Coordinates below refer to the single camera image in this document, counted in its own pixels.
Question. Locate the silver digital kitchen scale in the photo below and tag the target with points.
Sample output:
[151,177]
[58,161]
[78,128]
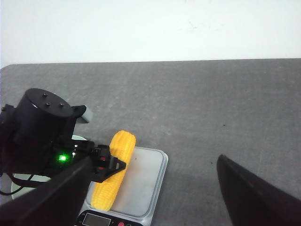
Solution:
[138,194]

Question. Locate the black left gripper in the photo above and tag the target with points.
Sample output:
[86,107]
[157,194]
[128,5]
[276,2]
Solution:
[66,154]

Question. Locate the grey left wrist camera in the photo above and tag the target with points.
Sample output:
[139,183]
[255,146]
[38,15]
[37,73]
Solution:
[86,117]

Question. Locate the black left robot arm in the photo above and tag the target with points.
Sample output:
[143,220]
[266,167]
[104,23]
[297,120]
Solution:
[36,137]

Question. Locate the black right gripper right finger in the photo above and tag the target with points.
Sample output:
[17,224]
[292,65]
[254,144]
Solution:
[252,201]

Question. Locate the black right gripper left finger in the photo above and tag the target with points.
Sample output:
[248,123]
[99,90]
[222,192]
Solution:
[55,203]

